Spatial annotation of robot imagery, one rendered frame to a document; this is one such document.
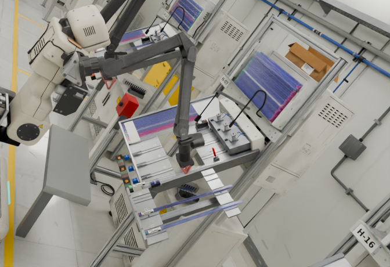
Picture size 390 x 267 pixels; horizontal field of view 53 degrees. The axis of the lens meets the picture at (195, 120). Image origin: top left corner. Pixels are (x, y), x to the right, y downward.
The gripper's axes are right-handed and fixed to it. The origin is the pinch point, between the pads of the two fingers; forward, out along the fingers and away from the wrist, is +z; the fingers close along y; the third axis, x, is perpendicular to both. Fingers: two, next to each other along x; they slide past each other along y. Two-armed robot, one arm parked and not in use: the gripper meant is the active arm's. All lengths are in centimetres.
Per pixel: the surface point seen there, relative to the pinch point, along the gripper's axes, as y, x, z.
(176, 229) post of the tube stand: -14.0, 11.1, 24.3
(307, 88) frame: 9, -76, -26
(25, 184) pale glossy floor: 85, 88, 54
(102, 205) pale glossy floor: 83, 42, 93
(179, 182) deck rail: 11.6, 0.2, 18.6
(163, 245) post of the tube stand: -14.0, 18.9, 33.1
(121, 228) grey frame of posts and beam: 8, 36, 38
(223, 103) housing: 56, -48, 6
